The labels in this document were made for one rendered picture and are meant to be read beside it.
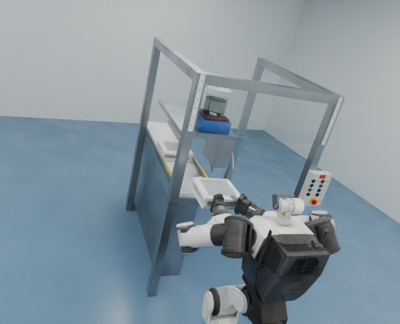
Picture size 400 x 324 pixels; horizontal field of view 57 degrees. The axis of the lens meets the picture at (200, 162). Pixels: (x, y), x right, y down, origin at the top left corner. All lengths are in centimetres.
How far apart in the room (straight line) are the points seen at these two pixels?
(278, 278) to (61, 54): 453
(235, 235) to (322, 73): 506
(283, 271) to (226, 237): 25
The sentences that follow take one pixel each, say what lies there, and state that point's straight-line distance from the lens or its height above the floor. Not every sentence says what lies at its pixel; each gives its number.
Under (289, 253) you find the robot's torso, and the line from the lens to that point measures 143.
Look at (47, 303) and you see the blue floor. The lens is 277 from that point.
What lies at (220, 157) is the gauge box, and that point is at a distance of 238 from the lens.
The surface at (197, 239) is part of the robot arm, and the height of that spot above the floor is 112.
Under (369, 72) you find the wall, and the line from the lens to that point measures 574.
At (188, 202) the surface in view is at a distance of 253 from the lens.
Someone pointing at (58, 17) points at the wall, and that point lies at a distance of 535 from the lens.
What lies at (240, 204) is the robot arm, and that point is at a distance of 205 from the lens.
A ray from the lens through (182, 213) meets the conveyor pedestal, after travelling 269.
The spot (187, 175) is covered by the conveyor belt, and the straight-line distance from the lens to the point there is 269.
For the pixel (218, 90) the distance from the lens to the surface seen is 213.
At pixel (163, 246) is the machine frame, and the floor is 45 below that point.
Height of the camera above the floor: 201
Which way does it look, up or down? 24 degrees down
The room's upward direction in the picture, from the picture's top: 14 degrees clockwise
